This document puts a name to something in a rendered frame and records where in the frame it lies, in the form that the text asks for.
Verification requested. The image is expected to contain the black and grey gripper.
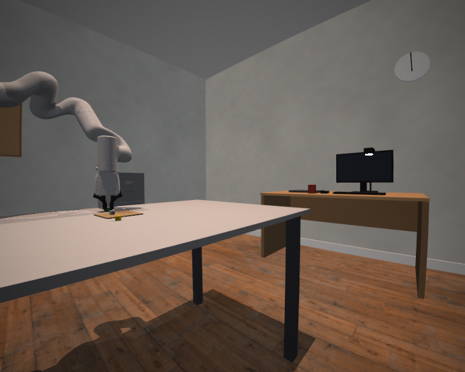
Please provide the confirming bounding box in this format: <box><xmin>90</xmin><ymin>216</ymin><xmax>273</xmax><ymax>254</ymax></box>
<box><xmin>93</xmin><ymin>172</ymin><xmax>122</xmax><ymax>212</ymax></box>

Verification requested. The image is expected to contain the tan cork mat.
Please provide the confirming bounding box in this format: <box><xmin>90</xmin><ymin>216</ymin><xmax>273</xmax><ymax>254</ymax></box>
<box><xmin>94</xmin><ymin>211</ymin><xmax>143</xmax><ymax>219</ymax></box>

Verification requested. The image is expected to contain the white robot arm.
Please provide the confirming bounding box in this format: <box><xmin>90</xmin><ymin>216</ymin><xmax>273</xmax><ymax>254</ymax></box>
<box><xmin>0</xmin><ymin>71</ymin><xmax>132</xmax><ymax>173</ymax></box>

